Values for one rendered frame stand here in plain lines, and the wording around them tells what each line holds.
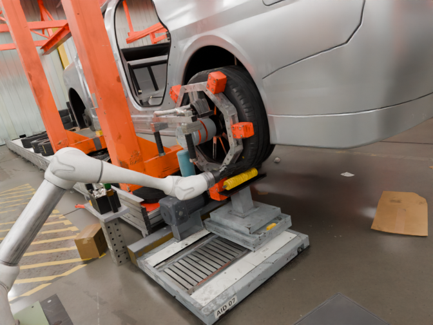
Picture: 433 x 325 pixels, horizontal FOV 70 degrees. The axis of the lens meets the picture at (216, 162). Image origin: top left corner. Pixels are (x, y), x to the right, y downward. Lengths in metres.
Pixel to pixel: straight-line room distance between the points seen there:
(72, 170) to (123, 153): 0.79
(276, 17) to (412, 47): 0.55
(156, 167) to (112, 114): 0.47
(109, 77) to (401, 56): 1.54
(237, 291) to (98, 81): 1.43
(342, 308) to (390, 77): 0.85
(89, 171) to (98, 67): 0.88
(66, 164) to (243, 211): 1.19
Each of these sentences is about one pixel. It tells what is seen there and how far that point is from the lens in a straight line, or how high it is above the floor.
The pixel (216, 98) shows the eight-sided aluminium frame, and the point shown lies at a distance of 1.68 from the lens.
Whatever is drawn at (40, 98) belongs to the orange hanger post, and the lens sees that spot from 3.93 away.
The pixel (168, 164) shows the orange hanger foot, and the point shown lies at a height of 0.60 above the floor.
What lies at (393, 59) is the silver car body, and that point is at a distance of 1.37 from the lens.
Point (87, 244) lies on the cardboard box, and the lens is 2.63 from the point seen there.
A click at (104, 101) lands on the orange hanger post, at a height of 1.12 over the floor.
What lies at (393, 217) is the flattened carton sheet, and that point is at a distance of 2.42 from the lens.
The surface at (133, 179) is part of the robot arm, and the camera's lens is 1.44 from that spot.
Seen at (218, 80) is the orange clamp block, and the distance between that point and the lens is 1.66.
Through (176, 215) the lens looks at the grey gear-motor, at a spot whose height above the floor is 0.31.
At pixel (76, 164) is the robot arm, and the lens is 1.35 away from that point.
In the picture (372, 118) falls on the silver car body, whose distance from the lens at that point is 1.40.
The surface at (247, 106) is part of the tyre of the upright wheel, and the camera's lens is 1.67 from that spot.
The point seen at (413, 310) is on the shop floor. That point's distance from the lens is 1.76.
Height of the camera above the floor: 1.18
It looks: 17 degrees down
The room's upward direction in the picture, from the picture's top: 12 degrees counter-clockwise
